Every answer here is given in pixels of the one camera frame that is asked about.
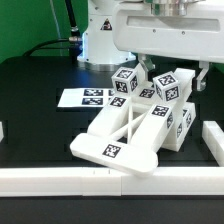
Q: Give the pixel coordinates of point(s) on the white marker base plate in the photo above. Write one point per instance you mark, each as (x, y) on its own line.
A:
(85, 97)

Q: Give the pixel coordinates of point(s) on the white right obstacle wall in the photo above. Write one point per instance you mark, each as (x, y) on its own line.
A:
(213, 136)

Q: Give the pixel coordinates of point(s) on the white front obstacle wall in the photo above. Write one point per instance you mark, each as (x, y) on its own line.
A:
(86, 181)

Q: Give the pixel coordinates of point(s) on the small white tagged cube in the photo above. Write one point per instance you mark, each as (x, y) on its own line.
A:
(167, 86)
(125, 80)

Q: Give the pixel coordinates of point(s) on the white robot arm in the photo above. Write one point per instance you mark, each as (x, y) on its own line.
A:
(99, 51)

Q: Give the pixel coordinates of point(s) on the white left obstacle wall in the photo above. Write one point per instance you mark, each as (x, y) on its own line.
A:
(1, 131)

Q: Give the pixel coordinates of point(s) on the white chair back frame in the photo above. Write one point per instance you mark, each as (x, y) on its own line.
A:
(115, 151)

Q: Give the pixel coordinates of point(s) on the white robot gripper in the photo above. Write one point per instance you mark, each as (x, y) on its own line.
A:
(185, 29)

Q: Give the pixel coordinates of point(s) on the white obstacle wall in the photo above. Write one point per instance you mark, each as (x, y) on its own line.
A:
(213, 136)
(1, 131)
(86, 181)

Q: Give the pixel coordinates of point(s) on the white chair seat part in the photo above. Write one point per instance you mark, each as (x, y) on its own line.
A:
(164, 124)

